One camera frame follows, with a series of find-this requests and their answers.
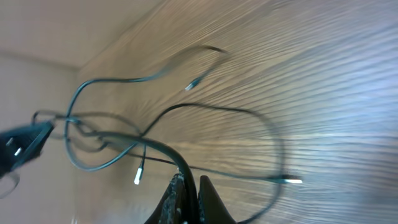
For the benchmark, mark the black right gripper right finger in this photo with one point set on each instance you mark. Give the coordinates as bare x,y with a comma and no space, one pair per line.
212,208

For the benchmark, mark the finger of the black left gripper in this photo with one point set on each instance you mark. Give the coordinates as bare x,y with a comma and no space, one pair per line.
23,144

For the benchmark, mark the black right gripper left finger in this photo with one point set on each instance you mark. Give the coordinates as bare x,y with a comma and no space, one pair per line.
172,208

